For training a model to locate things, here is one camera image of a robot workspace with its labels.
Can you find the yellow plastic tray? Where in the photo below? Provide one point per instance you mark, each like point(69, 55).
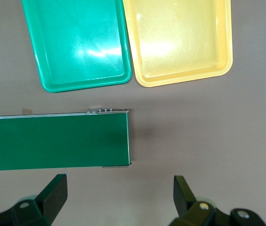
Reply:
point(177, 40)

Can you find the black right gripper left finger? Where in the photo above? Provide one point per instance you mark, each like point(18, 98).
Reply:
point(50, 200)

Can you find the green plastic tray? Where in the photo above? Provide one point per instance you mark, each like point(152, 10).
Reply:
point(76, 42)

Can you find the green conveyor belt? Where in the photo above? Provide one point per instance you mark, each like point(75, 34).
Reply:
point(52, 141)

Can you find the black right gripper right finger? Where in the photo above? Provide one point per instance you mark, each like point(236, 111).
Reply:
point(187, 202)

